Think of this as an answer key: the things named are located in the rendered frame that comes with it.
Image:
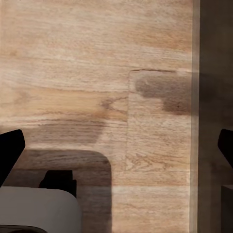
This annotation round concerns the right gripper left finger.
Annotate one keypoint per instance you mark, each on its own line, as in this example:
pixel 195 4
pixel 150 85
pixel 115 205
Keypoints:
pixel 12 145

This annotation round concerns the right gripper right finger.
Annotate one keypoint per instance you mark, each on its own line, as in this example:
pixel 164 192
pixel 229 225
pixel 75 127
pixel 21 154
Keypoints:
pixel 225 144

